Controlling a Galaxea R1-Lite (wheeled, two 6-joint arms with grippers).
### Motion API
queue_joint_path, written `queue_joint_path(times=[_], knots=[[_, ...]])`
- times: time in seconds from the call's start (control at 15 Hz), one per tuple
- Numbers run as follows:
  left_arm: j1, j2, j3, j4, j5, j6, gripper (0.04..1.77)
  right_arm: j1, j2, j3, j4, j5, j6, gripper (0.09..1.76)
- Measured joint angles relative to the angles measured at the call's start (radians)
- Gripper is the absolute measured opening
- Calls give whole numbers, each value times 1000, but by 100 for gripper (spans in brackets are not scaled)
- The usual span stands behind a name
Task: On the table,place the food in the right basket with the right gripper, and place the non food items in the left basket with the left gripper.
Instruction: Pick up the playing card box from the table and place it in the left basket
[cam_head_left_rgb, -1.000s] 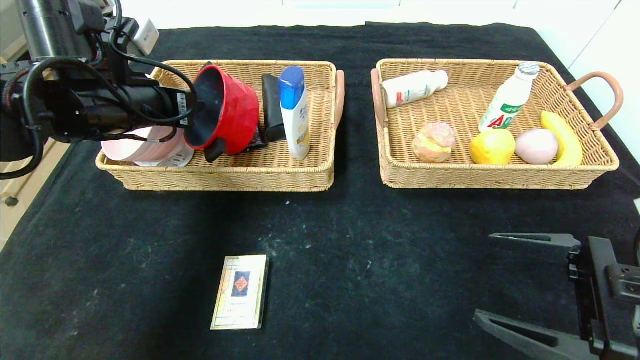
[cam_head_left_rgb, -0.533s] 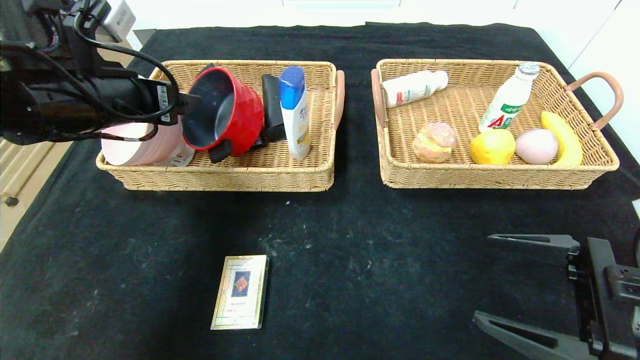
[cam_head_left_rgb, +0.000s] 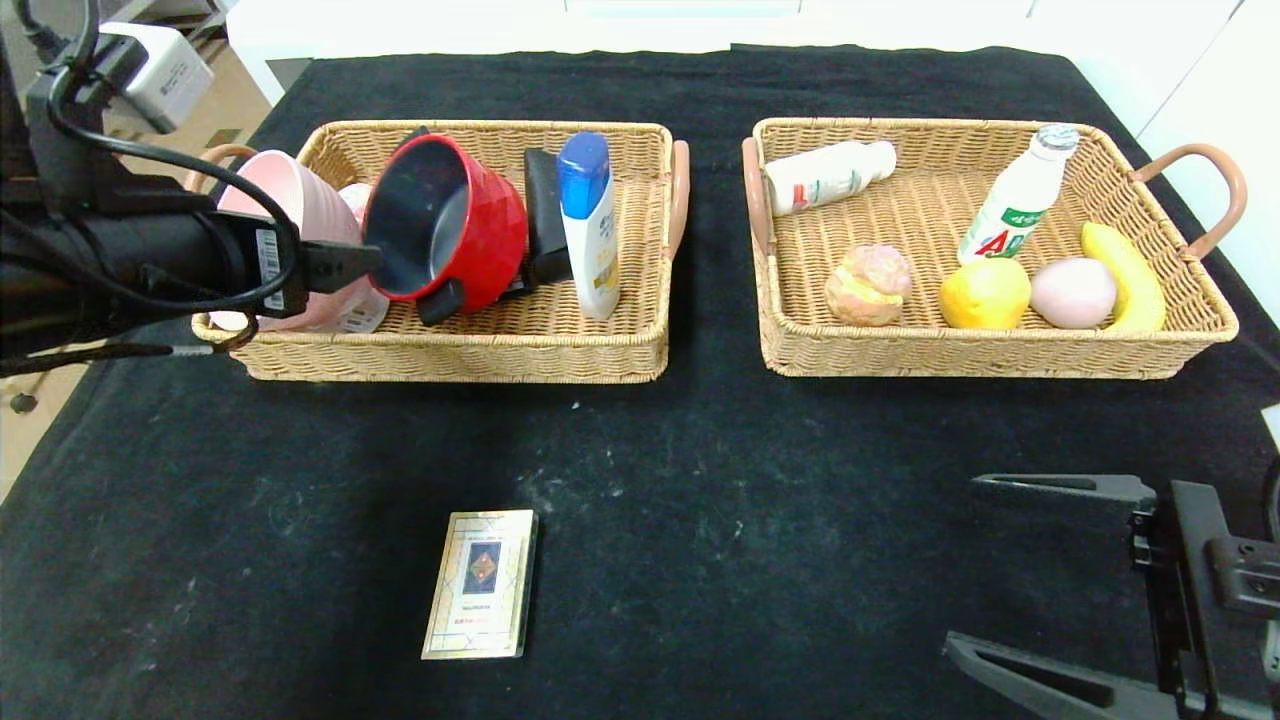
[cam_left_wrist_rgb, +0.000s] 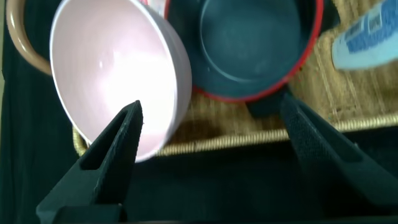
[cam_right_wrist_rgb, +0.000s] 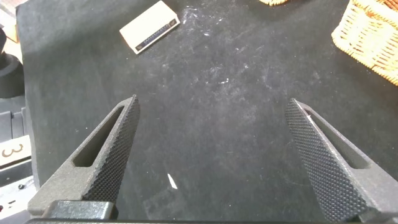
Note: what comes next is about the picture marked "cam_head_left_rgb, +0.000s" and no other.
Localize pink bowl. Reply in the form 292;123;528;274
210;150;391;334

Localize white bottle blue cap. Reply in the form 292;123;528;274
557;131;622;321

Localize black soft pouch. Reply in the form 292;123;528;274
525;148;574;286

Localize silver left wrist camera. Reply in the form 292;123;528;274
100;22;216;134

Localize yellow lemon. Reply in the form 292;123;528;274
938;257;1032;331

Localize rectangular wicker basket brown handles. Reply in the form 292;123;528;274
741;118;1248;380
188;121;691;385

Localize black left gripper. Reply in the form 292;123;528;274
80;209;384;319

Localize white milk bottle silver cap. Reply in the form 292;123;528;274
957;123;1081;268

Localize toy cream puff bun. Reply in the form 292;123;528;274
826;244;914;328

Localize white plastic soap dish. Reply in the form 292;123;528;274
320;288;391;334

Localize dark table cloth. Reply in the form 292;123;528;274
0;46;1280;720

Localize white bottle red green label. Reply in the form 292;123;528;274
764;141;897;218

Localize red pot black handles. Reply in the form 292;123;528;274
362;127;529;328

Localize pale pink toy egg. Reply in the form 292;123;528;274
1030;259;1117;331

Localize yellow toy banana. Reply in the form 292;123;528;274
1079;222;1167;333

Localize beige metal rack on wheels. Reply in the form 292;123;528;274
0;365;81;417

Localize white cabinet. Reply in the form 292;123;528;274
1030;0;1280;331

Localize gold bordered card box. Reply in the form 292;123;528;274
421;510;539;661

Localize black camera cable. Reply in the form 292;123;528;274
15;0;301;313

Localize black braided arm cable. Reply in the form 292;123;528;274
0;315;263;379

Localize white table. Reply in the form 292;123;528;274
226;0;1081;109

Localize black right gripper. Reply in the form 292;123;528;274
940;472;1280;720

